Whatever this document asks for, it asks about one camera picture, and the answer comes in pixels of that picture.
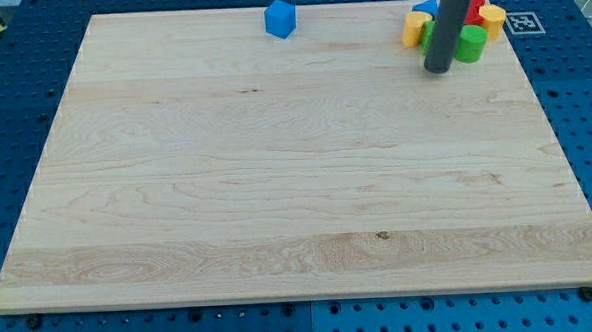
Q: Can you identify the wooden board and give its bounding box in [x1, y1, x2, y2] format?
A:
[0, 1, 592, 315]

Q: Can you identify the blue cube block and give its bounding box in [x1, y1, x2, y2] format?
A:
[264, 0, 297, 39]

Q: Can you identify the green block behind rod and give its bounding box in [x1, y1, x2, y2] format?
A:
[420, 20, 435, 54]

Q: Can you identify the yellow block left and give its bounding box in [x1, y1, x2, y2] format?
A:
[401, 11, 433, 47]

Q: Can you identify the blue triangular block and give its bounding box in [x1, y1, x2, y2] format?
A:
[411, 0, 439, 20]

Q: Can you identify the green cylinder block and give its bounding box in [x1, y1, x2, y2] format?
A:
[454, 25, 489, 63]

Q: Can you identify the red block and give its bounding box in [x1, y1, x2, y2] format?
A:
[464, 0, 486, 26]

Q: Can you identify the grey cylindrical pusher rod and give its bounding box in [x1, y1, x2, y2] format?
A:
[424, 0, 471, 75]

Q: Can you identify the white fiducial marker tag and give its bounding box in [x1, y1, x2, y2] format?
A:
[506, 12, 545, 35]

